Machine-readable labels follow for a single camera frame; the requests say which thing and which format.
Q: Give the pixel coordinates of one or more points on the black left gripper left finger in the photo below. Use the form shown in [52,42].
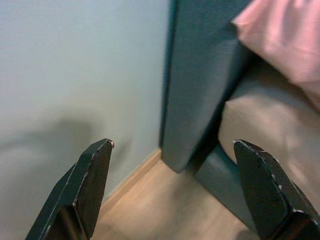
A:
[85,195]

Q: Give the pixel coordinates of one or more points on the wooden skirting board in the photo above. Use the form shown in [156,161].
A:
[135,175]

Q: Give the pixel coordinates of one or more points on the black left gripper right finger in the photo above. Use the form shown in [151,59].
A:
[265,195]

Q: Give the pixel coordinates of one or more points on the pink patterned pillow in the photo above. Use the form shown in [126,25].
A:
[282,37]

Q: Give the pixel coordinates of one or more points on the beige bed mattress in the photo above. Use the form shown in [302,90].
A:
[262,120]

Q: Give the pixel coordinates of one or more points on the teal bed frame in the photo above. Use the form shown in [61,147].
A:
[220,180]

